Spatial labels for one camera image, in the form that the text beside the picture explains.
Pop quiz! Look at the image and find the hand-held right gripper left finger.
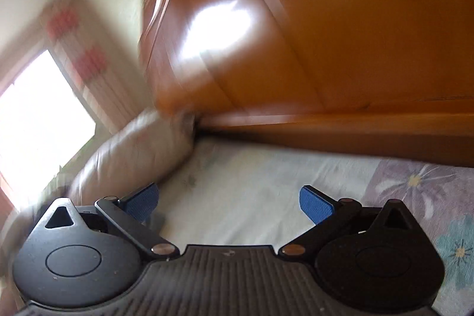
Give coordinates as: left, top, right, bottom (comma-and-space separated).
42, 183, 181, 262

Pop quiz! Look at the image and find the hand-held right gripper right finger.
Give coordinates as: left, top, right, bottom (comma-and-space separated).
278, 185, 416, 262

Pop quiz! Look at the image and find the window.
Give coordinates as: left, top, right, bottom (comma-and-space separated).
0, 49, 97, 210

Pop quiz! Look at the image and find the wooden headboard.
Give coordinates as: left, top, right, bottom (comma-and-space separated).
139, 0, 474, 167

